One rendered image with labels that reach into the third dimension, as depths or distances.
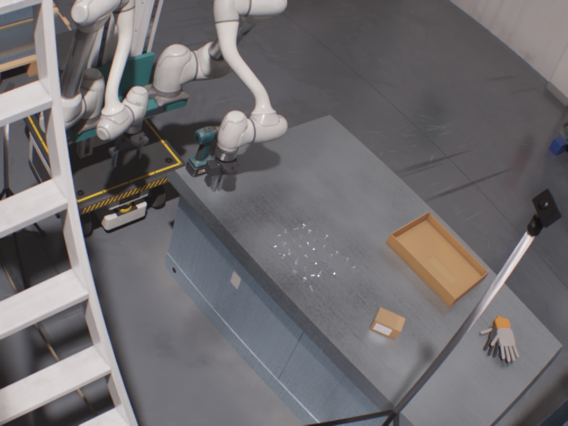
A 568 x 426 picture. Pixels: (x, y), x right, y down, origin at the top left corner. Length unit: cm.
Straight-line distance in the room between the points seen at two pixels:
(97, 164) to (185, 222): 62
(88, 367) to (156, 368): 152
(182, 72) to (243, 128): 62
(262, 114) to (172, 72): 61
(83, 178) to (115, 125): 77
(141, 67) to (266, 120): 79
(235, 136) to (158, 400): 120
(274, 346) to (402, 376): 65
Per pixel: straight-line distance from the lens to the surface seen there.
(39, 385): 163
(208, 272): 319
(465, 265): 319
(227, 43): 277
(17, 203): 141
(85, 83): 298
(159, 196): 367
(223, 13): 276
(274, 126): 283
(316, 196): 313
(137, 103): 281
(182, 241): 328
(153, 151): 362
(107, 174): 346
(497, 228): 462
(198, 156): 300
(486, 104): 588
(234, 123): 273
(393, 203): 327
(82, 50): 266
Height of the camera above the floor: 270
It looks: 43 degrees down
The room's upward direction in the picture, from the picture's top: 22 degrees clockwise
